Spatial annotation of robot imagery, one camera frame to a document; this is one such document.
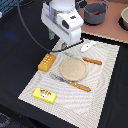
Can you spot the orange toy bread loaf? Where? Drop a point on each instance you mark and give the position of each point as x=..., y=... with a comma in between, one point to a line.
x=47, y=62

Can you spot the white toy fish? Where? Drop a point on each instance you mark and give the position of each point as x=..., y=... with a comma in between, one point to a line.
x=85, y=47

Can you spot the yellow toy butter block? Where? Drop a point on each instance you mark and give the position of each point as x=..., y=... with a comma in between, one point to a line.
x=44, y=95

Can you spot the grey pot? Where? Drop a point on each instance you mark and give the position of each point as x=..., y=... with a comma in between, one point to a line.
x=93, y=7

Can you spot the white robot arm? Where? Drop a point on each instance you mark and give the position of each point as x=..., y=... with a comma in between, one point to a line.
x=61, y=17

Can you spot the round wooden plate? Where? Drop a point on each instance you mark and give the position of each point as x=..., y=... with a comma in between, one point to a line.
x=73, y=69

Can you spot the beige woven placemat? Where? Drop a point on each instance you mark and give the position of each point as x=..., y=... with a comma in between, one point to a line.
x=78, y=107

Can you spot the beige bowl on stove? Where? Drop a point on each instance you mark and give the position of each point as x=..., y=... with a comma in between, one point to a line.
x=124, y=15

